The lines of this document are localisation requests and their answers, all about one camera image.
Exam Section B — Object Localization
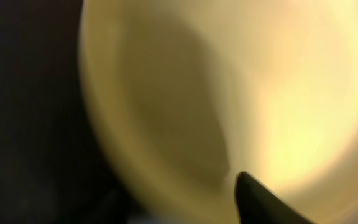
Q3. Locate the dark brown serving tray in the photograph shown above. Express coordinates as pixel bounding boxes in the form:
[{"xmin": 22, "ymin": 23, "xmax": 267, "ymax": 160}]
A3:
[{"xmin": 0, "ymin": 0, "xmax": 133, "ymax": 223}]

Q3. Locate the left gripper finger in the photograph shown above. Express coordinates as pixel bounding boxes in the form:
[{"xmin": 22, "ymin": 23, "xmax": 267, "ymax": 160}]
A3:
[{"xmin": 234, "ymin": 172, "xmax": 312, "ymax": 224}]

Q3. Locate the yellow plate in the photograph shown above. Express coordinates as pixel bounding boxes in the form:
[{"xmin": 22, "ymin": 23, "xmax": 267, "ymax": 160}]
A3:
[{"xmin": 79, "ymin": 0, "xmax": 358, "ymax": 223}]

